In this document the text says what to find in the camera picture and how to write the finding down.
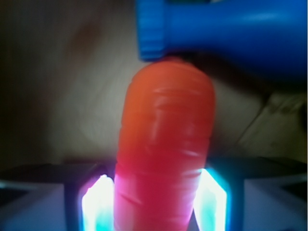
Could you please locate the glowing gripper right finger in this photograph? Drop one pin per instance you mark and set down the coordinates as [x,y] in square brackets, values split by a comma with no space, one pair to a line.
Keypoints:
[219,201]

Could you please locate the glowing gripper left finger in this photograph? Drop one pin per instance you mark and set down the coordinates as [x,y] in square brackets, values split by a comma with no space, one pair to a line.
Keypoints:
[88,196]

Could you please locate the orange toy carrot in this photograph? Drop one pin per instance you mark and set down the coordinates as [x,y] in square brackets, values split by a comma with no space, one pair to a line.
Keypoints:
[167,122]

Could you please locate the blue plastic bottle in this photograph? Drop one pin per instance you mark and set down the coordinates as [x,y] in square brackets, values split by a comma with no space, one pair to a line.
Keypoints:
[266,37]

